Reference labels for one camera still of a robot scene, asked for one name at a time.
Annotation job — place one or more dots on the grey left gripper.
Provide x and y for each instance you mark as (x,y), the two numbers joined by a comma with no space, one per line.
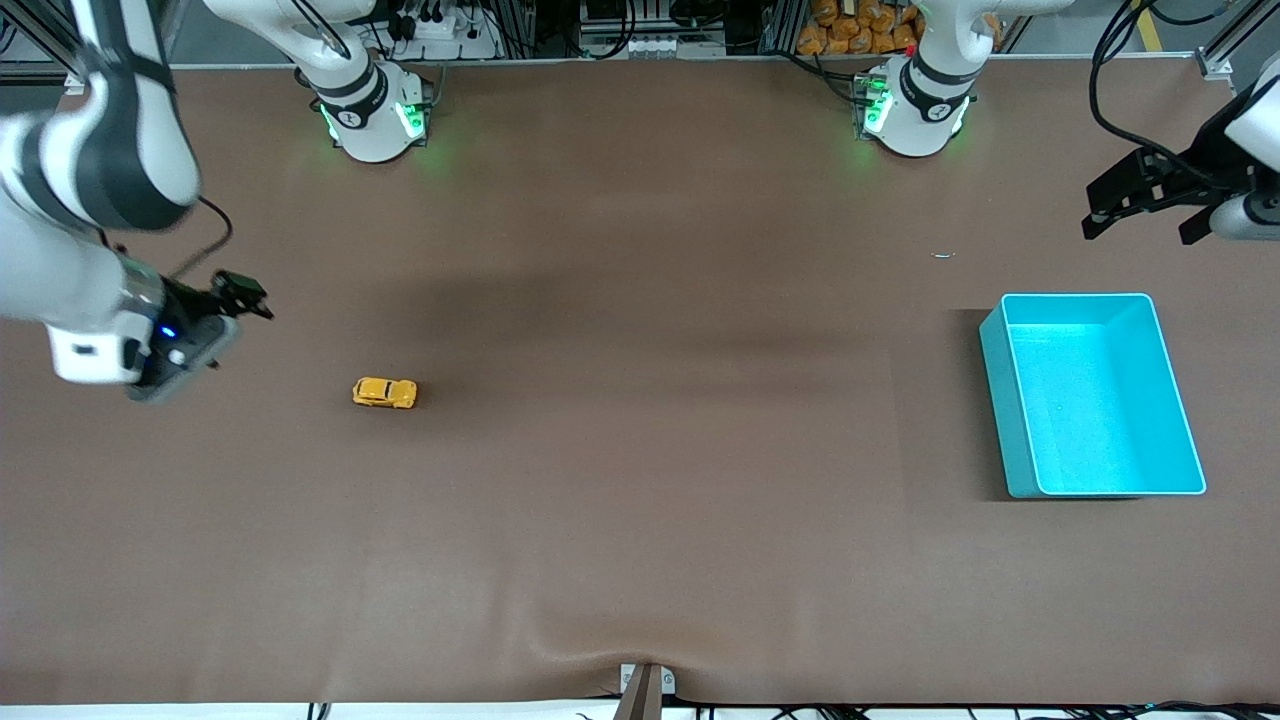
(1197,173)

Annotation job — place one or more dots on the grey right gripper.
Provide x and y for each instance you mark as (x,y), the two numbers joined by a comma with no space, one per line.
(193,304)

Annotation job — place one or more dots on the yellow beetle toy car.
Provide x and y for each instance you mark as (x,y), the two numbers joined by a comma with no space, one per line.
(385,393)

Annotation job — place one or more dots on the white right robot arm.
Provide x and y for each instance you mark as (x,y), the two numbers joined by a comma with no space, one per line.
(120,150)

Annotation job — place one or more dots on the turquoise plastic bin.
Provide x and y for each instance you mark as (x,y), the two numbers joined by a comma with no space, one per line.
(1095,410)

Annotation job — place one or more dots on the orange snack bag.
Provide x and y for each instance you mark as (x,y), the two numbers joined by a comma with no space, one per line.
(904,36)
(855,40)
(877,15)
(811,40)
(826,12)

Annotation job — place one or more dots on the white power strip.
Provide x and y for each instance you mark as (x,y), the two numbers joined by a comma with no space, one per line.
(440,30)

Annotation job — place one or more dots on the brown table mat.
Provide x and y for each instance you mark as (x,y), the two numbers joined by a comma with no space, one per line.
(640,400)

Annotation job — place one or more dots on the aluminium frame profile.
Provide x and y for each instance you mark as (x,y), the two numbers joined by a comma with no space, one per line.
(25,72)
(1215,62)

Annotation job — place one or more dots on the metal table clamp bracket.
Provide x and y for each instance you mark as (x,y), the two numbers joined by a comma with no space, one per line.
(668,683)

